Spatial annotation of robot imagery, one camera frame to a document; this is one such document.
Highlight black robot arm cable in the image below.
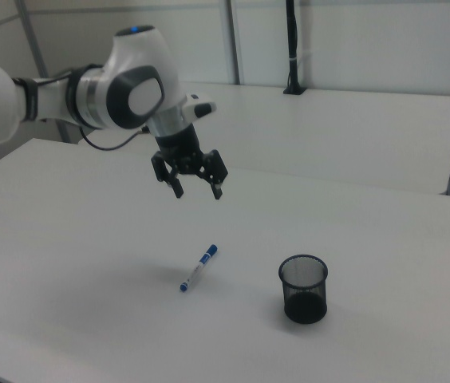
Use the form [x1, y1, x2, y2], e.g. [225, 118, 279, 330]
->
[77, 125, 150, 152]

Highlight black mesh pen cup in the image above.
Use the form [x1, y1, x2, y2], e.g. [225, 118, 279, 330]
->
[278, 253, 329, 325]

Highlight blue and white marker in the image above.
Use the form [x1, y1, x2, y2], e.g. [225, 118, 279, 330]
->
[180, 243, 220, 293]

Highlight black camera stand pole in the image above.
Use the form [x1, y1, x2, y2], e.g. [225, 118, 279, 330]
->
[282, 0, 307, 96]

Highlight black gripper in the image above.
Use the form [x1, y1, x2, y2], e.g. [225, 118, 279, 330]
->
[151, 124, 229, 200]

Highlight white side table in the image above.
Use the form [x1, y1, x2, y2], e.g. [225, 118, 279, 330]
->
[77, 81, 450, 196]

